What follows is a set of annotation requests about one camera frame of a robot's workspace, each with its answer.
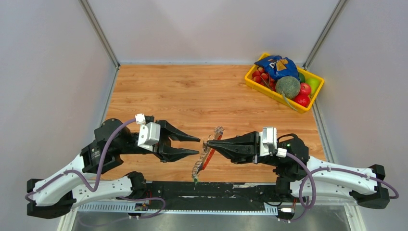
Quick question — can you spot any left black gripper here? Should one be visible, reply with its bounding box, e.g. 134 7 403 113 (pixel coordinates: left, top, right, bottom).
118 118 201 162

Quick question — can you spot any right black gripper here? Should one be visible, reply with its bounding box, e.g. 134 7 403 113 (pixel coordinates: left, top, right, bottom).
206 130 282 167

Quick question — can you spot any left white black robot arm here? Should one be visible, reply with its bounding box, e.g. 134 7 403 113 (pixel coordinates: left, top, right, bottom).
25 114 200 219

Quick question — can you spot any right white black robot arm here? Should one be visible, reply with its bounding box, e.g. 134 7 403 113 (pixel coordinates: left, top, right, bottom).
206 127 391 209

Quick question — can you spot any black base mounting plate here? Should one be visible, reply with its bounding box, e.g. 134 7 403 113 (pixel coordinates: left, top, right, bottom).
129 181 295 211

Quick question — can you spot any yellow plastic bin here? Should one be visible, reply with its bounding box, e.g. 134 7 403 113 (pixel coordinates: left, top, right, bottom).
244 53 325 113

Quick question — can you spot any red cherry tomatoes bunch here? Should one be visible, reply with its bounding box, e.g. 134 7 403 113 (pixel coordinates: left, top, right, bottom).
252 66 276 91

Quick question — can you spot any green round melon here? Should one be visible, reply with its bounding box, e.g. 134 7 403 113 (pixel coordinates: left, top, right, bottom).
275 76 301 100

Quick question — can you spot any red apple lower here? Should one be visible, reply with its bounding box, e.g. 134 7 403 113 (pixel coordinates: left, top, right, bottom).
293 94 310 107

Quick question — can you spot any red apple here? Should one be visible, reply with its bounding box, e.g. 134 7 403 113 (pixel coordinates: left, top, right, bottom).
293 94 310 107
299 82 312 96

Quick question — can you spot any red apple upper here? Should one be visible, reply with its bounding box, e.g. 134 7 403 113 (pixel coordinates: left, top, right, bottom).
299 82 312 96

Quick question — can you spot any blue chips bag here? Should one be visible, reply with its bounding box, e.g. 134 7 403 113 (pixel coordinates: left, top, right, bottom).
258 55 300 81

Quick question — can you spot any dark green fruit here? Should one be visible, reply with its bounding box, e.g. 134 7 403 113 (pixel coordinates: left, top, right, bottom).
298 72 306 83

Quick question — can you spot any light green apple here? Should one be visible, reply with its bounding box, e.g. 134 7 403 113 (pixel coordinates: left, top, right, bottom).
306 78 320 94

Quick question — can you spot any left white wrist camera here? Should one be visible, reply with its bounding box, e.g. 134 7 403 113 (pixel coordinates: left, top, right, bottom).
135 114 161 151

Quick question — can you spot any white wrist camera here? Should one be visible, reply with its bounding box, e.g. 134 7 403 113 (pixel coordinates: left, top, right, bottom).
257 127 287 158
135 114 161 151

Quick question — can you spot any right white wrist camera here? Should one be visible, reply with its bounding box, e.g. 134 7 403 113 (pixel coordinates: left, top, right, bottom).
257 127 287 158

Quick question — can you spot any white slotted cable duct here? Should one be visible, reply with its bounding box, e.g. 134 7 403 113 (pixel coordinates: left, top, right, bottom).
77 201 278 216

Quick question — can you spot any aluminium frame rail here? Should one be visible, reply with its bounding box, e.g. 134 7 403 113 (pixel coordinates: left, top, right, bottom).
58 196 365 231

